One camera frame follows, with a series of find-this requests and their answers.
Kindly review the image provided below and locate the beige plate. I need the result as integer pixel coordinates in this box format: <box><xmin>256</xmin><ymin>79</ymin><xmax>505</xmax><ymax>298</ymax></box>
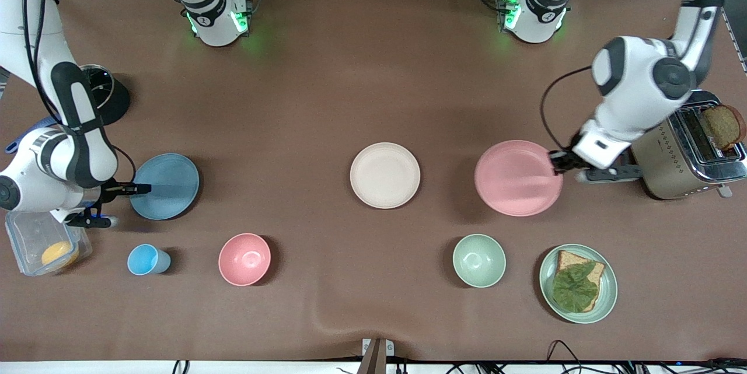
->
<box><xmin>350</xmin><ymin>142</ymin><xmax>421</xmax><ymax>209</ymax></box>

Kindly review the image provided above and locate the brown bread slice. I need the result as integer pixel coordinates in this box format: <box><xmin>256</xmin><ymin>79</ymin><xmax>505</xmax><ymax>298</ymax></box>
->
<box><xmin>551</xmin><ymin>250</ymin><xmax>606</xmax><ymax>312</ymax></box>

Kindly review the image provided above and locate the yellow round food piece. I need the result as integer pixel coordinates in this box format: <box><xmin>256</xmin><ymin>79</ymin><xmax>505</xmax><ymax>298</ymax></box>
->
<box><xmin>41</xmin><ymin>241</ymin><xmax>80</xmax><ymax>268</ymax></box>

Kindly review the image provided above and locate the black saucepan blue handle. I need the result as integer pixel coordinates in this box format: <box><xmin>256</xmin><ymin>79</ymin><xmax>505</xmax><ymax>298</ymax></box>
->
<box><xmin>5</xmin><ymin>64</ymin><xmax>131</xmax><ymax>155</ymax></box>

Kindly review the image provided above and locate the metal mount bracket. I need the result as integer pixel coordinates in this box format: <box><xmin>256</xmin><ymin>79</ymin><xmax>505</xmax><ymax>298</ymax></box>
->
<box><xmin>357</xmin><ymin>338</ymin><xmax>395</xmax><ymax>374</ymax></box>

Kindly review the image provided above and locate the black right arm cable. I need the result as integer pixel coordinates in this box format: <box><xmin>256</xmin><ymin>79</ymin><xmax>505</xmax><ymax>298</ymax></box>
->
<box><xmin>20</xmin><ymin>0</ymin><xmax>138</xmax><ymax>187</ymax></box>

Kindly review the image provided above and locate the beige metal toaster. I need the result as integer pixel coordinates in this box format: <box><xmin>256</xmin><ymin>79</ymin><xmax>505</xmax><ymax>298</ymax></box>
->
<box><xmin>630</xmin><ymin>89</ymin><xmax>747</xmax><ymax>201</ymax></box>

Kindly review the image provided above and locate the green bowl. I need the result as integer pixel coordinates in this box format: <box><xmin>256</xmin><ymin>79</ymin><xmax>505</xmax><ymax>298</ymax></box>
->
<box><xmin>452</xmin><ymin>234</ymin><xmax>507</xmax><ymax>288</ymax></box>

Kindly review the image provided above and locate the green lettuce leaf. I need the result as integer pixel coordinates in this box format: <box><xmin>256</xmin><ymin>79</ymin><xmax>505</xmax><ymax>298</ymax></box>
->
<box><xmin>552</xmin><ymin>262</ymin><xmax>601</xmax><ymax>312</ymax></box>

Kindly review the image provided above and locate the pink bowl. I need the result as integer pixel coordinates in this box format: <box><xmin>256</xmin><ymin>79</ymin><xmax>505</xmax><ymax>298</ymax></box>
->
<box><xmin>218</xmin><ymin>233</ymin><xmax>272</xmax><ymax>287</ymax></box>

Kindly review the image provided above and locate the clear plastic food container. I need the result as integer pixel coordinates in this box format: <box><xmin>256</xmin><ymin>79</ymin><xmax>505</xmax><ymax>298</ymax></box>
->
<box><xmin>5</xmin><ymin>209</ymin><xmax>93</xmax><ymax>277</ymax></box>

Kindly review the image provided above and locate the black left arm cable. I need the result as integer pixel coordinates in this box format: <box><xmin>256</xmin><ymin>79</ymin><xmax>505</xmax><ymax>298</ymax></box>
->
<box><xmin>540</xmin><ymin>0</ymin><xmax>733</xmax><ymax>154</ymax></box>

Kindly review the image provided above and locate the brown table mat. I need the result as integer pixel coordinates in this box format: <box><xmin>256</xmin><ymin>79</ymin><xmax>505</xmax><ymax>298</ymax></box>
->
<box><xmin>0</xmin><ymin>0</ymin><xmax>747</xmax><ymax>363</ymax></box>

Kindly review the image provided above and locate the blue cup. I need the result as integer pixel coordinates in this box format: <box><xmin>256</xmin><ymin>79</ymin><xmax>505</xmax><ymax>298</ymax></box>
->
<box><xmin>127</xmin><ymin>244</ymin><xmax>172</xmax><ymax>276</ymax></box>

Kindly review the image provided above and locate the pink plate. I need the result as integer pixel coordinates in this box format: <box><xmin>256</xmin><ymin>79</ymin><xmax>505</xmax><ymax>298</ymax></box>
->
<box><xmin>474</xmin><ymin>139</ymin><xmax>564</xmax><ymax>217</ymax></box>

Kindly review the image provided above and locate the glass lid blue knob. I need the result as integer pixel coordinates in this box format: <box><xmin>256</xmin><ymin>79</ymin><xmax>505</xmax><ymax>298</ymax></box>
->
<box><xmin>82</xmin><ymin>65</ymin><xmax>115</xmax><ymax>111</ymax></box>

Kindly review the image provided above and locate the brown toast slice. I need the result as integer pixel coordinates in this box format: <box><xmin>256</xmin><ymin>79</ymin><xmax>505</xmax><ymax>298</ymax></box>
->
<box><xmin>699</xmin><ymin>104</ymin><xmax>746</xmax><ymax>151</ymax></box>

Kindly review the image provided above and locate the green plate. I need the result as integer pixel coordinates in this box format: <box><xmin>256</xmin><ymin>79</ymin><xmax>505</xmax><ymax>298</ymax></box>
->
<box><xmin>539</xmin><ymin>244</ymin><xmax>618</xmax><ymax>324</ymax></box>

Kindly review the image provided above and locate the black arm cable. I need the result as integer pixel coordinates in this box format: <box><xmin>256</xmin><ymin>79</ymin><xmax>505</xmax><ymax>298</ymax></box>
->
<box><xmin>540</xmin><ymin>0</ymin><xmax>733</xmax><ymax>154</ymax></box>
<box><xmin>20</xmin><ymin>0</ymin><xmax>138</xmax><ymax>187</ymax></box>

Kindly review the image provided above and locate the blue plate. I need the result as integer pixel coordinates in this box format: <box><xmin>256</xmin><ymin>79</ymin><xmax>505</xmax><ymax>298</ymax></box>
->
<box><xmin>129</xmin><ymin>153</ymin><xmax>200</xmax><ymax>221</ymax></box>

